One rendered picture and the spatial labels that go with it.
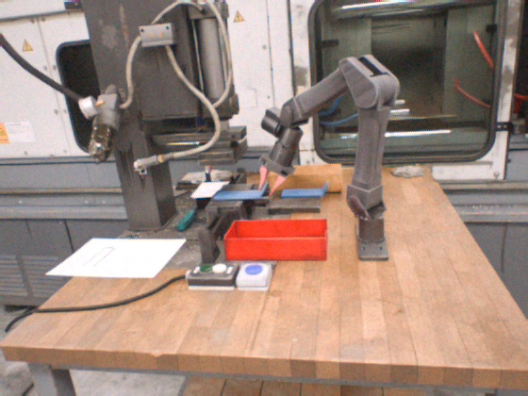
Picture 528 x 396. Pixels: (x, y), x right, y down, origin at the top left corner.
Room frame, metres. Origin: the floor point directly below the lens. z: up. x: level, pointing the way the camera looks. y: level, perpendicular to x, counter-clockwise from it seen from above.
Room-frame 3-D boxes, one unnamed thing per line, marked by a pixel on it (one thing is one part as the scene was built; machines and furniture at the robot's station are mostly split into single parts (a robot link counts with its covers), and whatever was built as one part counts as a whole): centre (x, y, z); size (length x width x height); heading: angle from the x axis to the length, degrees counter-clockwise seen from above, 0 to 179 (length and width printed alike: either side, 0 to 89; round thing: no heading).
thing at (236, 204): (1.23, 0.10, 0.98); 0.20 x 0.10 x 0.01; 168
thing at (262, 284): (0.85, 0.04, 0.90); 0.07 x 0.07 x 0.06; 78
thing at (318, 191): (1.36, -0.14, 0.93); 0.15 x 0.07 x 0.03; 80
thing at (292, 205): (1.32, -0.11, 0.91); 0.17 x 0.16 x 0.02; 168
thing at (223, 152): (1.23, 0.17, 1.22); 0.26 x 0.18 x 0.30; 78
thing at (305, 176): (1.47, -0.16, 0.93); 0.25 x 0.13 x 0.08; 78
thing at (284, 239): (1.00, -0.03, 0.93); 0.25 x 0.12 x 0.06; 78
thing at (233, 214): (1.23, 0.10, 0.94); 0.20 x 0.10 x 0.07; 168
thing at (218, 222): (1.05, 0.13, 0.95); 0.15 x 0.03 x 0.10; 168
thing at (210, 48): (1.22, 0.10, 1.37); 0.11 x 0.09 x 0.30; 168
